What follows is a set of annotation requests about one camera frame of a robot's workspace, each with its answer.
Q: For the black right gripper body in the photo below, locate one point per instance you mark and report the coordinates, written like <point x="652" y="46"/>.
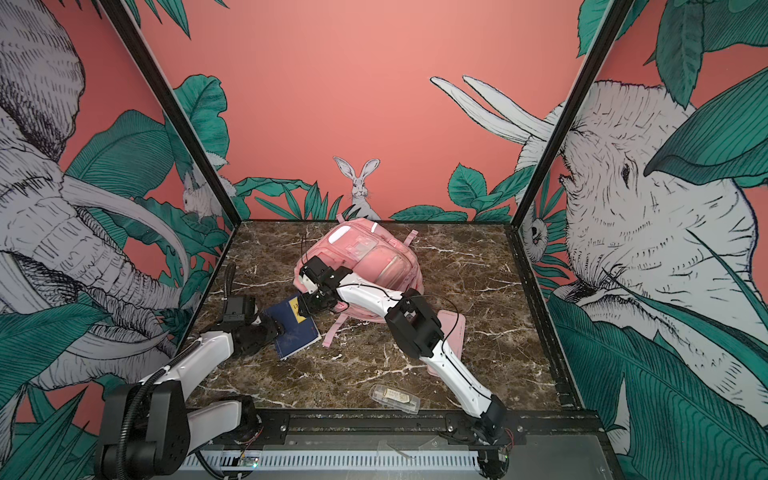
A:
<point x="317" y="302"/>

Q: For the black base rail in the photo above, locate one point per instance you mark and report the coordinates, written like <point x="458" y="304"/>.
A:
<point x="279" y="424"/>

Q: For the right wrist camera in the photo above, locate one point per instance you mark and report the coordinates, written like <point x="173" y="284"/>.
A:
<point x="314" y="273"/>

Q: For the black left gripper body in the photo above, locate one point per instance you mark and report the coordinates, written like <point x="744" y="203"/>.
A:
<point x="263" y="332"/>

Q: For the clear plastic eraser box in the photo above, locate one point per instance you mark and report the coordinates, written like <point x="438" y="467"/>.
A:
<point x="394" y="398"/>

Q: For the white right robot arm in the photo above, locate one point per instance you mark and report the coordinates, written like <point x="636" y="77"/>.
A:
<point x="416" y="330"/>

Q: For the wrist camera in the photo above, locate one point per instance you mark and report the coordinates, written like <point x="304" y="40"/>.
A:
<point x="314" y="273"/>
<point x="239" y="311"/>

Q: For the black frame post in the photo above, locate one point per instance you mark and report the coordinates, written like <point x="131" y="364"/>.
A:
<point x="612" y="22"/>
<point x="125" y="26"/>

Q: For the white ventilation grille strip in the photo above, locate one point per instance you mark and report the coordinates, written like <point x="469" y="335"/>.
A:
<point x="330" y="460"/>

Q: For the black frame post right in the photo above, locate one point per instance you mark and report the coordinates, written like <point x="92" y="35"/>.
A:
<point x="612" y="22"/>

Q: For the dark blue book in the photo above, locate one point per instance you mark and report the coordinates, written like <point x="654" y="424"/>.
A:
<point x="296" y="331"/>

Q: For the pink pencil case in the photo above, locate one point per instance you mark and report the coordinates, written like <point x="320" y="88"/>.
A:
<point x="450" y="336"/>

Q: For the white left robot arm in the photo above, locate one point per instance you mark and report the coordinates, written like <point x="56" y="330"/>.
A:
<point x="147" y="429"/>

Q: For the black frame post left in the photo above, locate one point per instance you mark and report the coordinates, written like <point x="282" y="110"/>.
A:
<point x="125" y="26"/>

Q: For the pink student backpack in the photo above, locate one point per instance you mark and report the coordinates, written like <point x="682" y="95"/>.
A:
<point x="368" y="250"/>

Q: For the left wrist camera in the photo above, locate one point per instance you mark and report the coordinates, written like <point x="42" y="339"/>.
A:
<point x="239" y="311"/>

